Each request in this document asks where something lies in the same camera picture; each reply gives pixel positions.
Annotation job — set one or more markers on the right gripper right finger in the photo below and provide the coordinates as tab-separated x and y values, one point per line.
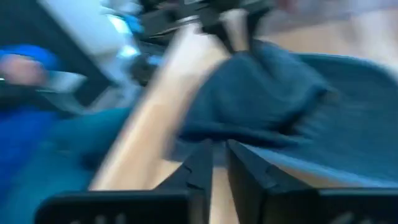
295	208

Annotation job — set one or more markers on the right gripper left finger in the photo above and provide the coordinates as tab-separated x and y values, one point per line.
118	208

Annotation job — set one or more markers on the blue denim baseball cap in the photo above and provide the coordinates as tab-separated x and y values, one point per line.
264	93

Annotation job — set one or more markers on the person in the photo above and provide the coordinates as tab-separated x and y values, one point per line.
25	140

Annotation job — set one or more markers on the person's hand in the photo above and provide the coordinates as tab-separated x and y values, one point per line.
21	70

